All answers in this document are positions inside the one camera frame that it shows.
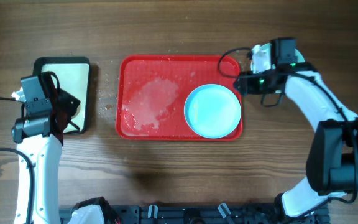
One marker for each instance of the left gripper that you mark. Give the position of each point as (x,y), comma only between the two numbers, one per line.
(72,101)

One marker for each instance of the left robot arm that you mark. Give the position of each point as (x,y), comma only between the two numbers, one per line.
(38,136)

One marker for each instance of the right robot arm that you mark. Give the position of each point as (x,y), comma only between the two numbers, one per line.
(332,163)

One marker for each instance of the black tray with soapy water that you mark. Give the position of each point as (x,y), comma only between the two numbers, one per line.
(74,75)

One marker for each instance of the red plastic serving tray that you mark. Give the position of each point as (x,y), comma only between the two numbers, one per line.
(152,92)

